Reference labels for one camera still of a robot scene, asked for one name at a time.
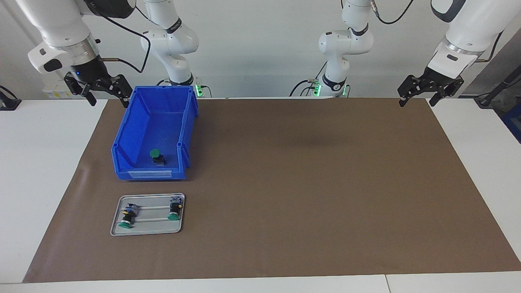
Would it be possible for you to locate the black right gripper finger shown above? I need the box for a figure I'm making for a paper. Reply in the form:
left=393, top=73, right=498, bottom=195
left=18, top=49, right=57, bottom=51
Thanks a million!
left=96, top=74, right=133, bottom=109
left=64, top=73, right=97, bottom=107

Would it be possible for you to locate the green push button, yellow mark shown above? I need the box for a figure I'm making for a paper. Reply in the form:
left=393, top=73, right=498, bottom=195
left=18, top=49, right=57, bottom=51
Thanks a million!
left=118, top=203, right=140, bottom=229

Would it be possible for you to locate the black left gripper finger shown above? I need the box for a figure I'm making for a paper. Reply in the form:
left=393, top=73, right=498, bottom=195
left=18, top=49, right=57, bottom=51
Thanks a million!
left=431, top=77, right=464, bottom=107
left=398, top=74, right=432, bottom=107

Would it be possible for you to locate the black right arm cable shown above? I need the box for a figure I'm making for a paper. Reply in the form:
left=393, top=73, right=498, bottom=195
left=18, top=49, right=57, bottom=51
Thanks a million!
left=88, top=0, right=157, bottom=74

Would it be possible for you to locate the silver metal tray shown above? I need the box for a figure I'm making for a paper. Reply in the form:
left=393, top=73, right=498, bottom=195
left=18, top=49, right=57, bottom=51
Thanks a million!
left=110, top=193, right=186, bottom=236

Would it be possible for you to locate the brown table mat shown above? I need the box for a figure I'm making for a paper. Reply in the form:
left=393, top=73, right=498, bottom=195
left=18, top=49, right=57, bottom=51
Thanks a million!
left=22, top=97, right=521, bottom=283

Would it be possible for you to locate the black table clamp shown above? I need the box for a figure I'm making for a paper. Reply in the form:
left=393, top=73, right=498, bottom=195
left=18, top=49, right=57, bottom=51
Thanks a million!
left=0, top=85, right=22, bottom=111

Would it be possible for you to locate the green push button switch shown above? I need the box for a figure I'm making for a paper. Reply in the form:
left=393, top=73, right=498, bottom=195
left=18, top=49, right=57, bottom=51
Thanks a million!
left=149, top=149, right=166, bottom=167

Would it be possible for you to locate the blue crate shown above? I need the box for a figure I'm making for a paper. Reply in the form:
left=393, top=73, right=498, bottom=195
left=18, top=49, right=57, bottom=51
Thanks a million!
left=501, top=102, right=521, bottom=144

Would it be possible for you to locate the blue plastic storage bin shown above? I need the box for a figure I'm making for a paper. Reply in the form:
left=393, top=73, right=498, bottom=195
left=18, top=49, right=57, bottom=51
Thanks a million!
left=111, top=85, right=199, bottom=181

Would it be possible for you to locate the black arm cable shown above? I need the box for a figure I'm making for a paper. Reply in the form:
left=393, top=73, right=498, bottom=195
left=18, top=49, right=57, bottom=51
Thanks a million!
left=368, top=0, right=505, bottom=64
left=88, top=0, right=157, bottom=74

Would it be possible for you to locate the green push button, white block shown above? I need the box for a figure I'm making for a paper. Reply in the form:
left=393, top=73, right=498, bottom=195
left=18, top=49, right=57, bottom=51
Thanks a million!
left=167, top=196, right=182, bottom=221

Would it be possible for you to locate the black base cable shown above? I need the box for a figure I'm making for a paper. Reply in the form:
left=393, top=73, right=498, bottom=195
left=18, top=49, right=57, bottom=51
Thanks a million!
left=290, top=61, right=328, bottom=97

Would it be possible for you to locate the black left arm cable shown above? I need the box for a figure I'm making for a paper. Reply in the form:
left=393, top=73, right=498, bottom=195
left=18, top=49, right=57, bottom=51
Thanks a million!
left=368, top=0, right=505, bottom=64

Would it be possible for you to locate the black pole stand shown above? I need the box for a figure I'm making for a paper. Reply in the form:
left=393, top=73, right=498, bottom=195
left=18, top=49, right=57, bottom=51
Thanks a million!
left=474, top=65, right=521, bottom=109

